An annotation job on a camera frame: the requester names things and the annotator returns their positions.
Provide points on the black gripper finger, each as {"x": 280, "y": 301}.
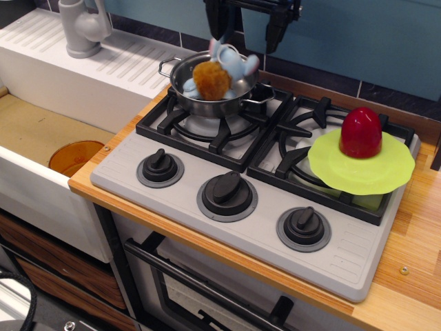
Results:
{"x": 220, "y": 17}
{"x": 279, "y": 19}

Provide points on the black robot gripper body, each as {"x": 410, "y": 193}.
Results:
{"x": 266, "y": 7}

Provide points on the stuffed elephant with brown mane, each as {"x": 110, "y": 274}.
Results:
{"x": 214, "y": 80}

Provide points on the red toy sweet potato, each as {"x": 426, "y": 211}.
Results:
{"x": 361, "y": 134}

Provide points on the stainless steel pot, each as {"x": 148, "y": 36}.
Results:
{"x": 249, "y": 89}

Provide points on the black stove grate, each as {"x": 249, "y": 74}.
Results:
{"x": 273, "y": 148}

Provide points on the left black stove knob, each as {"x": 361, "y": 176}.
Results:
{"x": 160, "y": 170}

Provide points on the black stove knob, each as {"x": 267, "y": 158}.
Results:
{"x": 160, "y": 170}
{"x": 227, "y": 198}
{"x": 303, "y": 229}

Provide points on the middle black stove knob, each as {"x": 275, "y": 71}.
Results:
{"x": 227, "y": 198}

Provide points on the lime green plate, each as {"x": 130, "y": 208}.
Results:
{"x": 390, "y": 169}

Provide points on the right black stove knob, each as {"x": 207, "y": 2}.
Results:
{"x": 303, "y": 229}

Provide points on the grey toy stove top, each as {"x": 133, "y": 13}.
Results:
{"x": 345, "y": 266}

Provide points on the grey toy faucet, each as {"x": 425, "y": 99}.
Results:
{"x": 84, "y": 31}

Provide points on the white toy sink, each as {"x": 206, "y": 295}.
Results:
{"x": 49, "y": 99}

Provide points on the toy oven door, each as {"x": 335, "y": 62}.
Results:
{"x": 196, "y": 292}

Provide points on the wood grain drawer fronts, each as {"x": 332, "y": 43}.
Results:
{"x": 65, "y": 273}

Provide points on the black oven door handle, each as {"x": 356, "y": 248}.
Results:
{"x": 147, "y": 253}

